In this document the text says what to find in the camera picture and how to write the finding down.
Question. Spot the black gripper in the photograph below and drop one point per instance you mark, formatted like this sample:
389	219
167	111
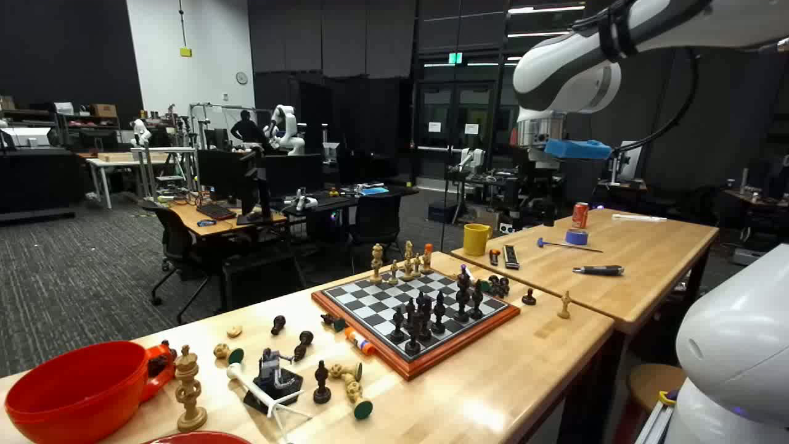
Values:
546	173

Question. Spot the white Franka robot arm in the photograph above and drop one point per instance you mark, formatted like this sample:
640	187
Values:
576	70

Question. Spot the dark chess pawn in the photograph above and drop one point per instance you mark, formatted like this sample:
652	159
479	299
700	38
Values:
280	324
322	384
528	297

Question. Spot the light chess pawn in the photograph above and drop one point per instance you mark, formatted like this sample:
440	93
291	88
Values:
566	305
393	272
418	267

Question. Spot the white plastic stick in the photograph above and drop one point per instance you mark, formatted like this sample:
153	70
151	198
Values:
248	384

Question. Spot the orange cup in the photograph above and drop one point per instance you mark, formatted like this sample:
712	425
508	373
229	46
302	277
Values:
581	215

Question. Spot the small blue block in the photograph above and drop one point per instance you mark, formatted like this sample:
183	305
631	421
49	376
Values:
577	236

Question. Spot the blue headed tool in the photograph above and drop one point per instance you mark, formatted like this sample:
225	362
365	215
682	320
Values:
569	245

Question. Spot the yellow cup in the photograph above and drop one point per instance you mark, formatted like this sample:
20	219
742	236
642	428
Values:
476	240

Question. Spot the black marker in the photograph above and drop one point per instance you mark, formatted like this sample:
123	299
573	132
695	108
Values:
598	270

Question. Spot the white poster sign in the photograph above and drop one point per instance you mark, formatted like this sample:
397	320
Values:
630	161

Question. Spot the white flat strip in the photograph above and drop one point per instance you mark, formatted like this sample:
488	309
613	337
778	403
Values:
640	218

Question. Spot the wooden side table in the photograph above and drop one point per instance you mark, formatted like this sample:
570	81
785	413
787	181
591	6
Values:
656	254

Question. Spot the tall dark chess piece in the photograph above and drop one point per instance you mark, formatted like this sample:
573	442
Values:
465	297

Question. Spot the tall light chess piece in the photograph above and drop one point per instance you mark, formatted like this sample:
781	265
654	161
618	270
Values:
377	262
407	260

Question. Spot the green exit sign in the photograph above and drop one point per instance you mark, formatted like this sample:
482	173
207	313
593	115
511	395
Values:
454	59

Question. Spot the round wooden stool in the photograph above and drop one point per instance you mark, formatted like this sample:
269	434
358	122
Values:
654	384

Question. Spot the small orange white tube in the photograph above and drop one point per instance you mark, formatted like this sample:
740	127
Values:
358	341

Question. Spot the dark chess piece green base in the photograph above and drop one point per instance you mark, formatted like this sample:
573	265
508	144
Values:
332	320

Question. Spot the light chess piece green base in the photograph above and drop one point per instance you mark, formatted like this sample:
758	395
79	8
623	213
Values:
347	371
358	397
222	350

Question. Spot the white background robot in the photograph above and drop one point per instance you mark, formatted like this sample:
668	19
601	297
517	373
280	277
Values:
285	128

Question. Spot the seated person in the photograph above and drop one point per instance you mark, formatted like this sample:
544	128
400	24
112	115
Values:
246	127

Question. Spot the black computer monitor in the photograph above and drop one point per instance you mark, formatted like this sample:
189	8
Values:
234	175

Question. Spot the small light wooden disc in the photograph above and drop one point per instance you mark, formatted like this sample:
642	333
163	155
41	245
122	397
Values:
234	331

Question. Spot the wooden office desk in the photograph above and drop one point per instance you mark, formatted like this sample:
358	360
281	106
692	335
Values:
193	218

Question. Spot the black office chair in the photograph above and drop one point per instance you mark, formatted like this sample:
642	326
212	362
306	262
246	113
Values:
175	236

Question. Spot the tall light wooden chess king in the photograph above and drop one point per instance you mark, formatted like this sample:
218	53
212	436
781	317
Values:
190	384

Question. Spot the orange plastic toy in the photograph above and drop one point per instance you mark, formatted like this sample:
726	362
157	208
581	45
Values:
160	365

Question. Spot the white framed table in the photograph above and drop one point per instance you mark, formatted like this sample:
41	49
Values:
123	159

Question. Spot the cardboard box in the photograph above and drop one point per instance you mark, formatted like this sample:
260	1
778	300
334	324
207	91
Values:
105	108

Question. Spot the red plastic bowl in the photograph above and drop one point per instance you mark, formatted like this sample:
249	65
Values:
74	395

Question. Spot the black cabinet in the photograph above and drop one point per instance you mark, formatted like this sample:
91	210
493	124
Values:
38	181

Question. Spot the chess board with red frame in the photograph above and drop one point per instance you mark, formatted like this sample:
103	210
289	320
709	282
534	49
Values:
374	305

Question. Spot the round wall clock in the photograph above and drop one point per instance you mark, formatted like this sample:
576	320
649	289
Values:
243	76

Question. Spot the yellow wall sign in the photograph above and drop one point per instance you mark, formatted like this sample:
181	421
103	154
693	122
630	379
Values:
186	53

